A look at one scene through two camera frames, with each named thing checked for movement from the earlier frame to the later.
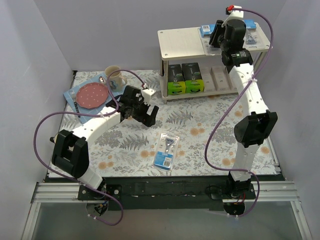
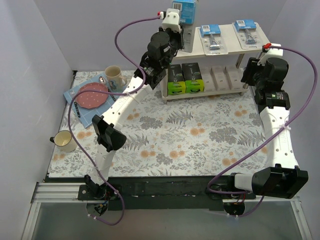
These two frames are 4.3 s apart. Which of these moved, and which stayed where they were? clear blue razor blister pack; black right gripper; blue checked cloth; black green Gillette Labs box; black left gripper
Moved: black right gripper; clear blue razor blister pack; black left gripper
Stayed: black green Gillette Labs box; blue checked cloth
